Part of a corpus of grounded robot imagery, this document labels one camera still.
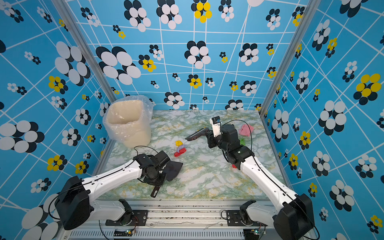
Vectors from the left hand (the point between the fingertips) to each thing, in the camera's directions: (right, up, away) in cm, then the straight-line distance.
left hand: (163, 183), depth 80 cm
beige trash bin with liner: (-27, +36, +16) cm, 47 cm away
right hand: (+25, +28, -2) cm, 37 cm away
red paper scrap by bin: (+8, +14, +19) cm, 25 cm away
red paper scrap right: (+41, +7, +9) cm, 42 cm away
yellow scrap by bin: (+6, +19, +22) cm, 30 cm away
